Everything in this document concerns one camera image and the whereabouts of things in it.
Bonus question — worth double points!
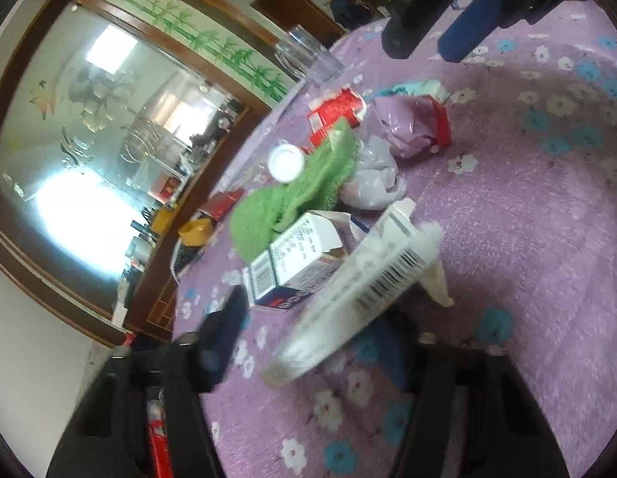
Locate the teal tissue pack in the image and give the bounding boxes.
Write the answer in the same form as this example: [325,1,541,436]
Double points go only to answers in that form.
[374,79,450,104]

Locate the long white medicine box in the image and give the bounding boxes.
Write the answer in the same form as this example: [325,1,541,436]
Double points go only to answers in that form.
[261,198,454,388]

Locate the white plastic bottle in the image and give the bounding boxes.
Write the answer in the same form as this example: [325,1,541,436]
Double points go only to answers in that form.
[266,143,305,184]

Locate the white blue carton box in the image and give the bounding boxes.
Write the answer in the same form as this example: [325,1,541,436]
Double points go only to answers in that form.
[243,210,369,310]

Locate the green fluffy cloth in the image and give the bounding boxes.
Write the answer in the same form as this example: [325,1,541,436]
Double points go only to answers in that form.
[228,118,360,263]

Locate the purple crumpled plastic bag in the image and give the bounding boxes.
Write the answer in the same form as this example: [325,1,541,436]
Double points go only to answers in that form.
[359,95,451,159]

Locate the red cigarette pack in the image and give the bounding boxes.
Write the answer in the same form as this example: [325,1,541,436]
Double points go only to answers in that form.
[301,88,367,154]

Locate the clear glass mug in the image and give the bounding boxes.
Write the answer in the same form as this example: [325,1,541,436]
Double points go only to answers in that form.
[275,25,345,85]

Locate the clear crumpled plastic bag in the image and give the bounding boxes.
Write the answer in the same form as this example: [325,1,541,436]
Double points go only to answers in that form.
[340,135,407,210]

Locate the purple floral tablecloth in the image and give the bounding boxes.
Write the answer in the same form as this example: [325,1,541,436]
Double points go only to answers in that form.
[202,0,617,477]

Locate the dark red flat box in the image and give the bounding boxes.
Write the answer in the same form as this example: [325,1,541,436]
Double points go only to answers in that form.
[198,188,245,222]

